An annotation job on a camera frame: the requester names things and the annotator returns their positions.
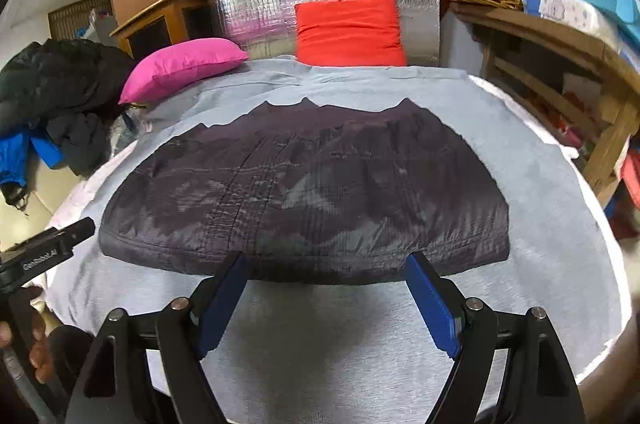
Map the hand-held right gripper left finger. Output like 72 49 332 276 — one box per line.
65 251 250 424

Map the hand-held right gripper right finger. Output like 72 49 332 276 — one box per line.
405 250 586 424

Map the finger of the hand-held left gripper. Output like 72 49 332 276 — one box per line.
52 217 96 250

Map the dark quilted zip jacket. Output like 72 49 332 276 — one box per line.
98 99 511 282

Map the person's left hand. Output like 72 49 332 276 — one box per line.
22 286 55 383

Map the beige sofa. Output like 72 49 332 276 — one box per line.
20 151 91 217

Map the blue jacket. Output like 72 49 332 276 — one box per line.
0 126 62 202

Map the pale patterned cloth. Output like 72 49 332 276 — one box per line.
106 108 152 155

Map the grey blanket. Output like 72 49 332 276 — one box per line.
47 54 626 424

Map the black puffer jacket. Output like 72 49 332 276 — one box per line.
0 39 137 177

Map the pink pillow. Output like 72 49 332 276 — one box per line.
118 38 249 106

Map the wooden lattice screen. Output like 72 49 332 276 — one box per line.
47 0 113 42

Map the red bag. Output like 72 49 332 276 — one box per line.
617 149 640 212

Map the red-orange pillow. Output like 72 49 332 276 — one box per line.
294 0 408 67

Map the wooden shelf table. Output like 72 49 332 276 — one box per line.
450 1 640 205

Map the white printed box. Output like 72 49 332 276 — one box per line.
521 0 621 50

